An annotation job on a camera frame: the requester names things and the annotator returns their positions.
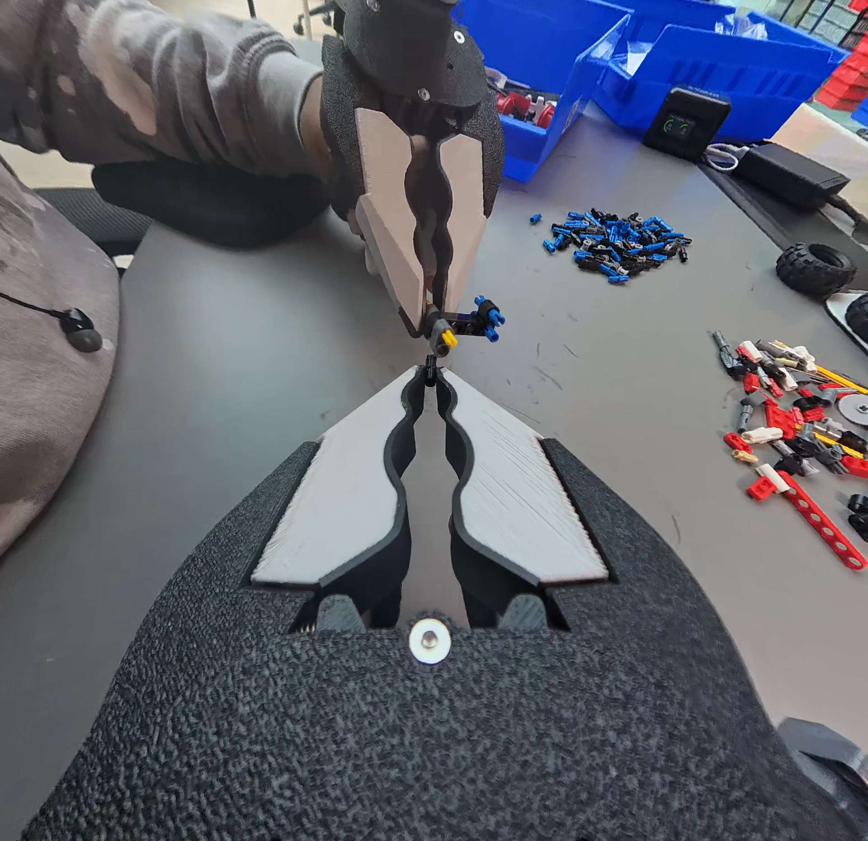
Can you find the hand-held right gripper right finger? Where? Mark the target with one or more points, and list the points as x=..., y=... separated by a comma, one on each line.
x=522, y=508

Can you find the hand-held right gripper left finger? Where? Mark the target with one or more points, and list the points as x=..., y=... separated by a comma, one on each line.
x=325, y=508

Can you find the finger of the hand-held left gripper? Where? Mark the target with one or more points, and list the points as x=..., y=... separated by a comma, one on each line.
x=383, y=169
x=468, y=190

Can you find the small black blue brick assembly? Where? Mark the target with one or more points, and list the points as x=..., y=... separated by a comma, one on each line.
x=468, y=322

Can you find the black connector pin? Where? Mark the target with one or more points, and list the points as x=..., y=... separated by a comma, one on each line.
x=430, y=369

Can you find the person's left forearm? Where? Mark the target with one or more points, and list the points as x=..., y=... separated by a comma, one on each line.
x=169, y=74

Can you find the grey desk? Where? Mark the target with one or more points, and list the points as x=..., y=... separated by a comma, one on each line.
x=237, y=380

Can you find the person's left hand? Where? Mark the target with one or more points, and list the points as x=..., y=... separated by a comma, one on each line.
x=314, y=135

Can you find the heap of red brick parts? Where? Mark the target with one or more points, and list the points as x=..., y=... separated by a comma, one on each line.
x=522, y=105

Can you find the blue storage bin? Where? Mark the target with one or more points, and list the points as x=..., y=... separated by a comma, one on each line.
x=807, y=37
x=536, y=34
x=732, y=68
x=664, y=7

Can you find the pile of blue black pins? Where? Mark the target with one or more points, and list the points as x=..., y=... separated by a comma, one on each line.
x=610, y=244

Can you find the black power station with display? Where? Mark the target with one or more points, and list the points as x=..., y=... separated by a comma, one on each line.
x=685, y=125

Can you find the pile of mixed brick pieces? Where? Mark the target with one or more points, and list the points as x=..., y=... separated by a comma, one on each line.
x=786, y=407

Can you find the red perforated beam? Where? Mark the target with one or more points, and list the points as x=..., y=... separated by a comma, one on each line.
x=820, y=522

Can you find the person's grey hoodie torso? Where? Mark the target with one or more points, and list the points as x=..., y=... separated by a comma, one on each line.
x=47, y=380

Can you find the black power adapter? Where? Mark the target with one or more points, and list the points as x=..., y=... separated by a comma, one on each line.
x=790, y=173

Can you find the grey round disc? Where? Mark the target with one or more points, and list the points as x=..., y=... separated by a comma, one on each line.
x=854, y=410

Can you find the black toy tyre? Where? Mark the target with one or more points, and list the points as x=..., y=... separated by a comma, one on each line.
x=814, y=271
x=860, y=319

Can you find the white flat tray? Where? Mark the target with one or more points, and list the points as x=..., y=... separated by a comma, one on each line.
x=837, y=312

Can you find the red storage bins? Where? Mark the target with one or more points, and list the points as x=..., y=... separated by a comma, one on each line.
x=844, y=85

